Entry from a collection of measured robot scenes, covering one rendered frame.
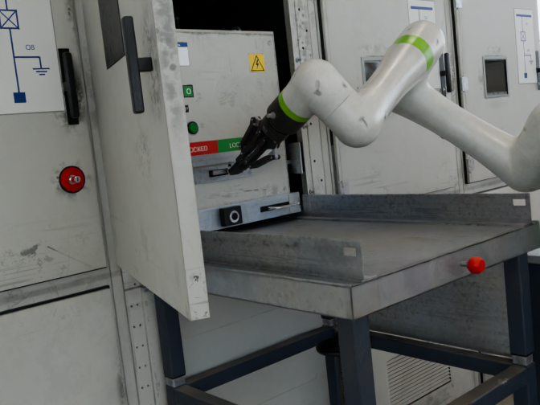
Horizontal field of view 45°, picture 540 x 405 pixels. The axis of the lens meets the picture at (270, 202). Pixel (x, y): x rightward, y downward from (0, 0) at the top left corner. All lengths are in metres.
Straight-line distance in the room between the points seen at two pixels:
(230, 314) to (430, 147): 0.99
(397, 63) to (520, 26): 1.35
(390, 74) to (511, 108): 1.28
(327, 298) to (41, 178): 0.68
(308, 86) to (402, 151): 0.84
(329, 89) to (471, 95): 1.20
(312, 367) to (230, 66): 0.90
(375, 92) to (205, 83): 0.48
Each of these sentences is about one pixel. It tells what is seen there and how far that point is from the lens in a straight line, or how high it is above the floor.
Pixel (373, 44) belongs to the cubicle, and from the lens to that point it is 2.17.
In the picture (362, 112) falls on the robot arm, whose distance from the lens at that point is 1.47.
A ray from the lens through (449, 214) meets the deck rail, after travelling 1.63.
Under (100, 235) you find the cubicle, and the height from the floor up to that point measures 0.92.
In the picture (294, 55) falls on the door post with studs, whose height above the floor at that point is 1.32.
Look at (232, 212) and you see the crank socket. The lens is 1.76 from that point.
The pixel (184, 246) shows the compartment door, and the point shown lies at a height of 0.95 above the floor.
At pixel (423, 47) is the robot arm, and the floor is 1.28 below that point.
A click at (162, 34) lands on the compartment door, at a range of 0.97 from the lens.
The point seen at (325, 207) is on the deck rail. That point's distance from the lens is 1.89.
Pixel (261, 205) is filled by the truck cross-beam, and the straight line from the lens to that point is 1.85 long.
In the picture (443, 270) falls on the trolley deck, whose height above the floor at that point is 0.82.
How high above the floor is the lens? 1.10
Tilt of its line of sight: 6 degrees down
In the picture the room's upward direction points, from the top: 6 degrees counter-clockwise
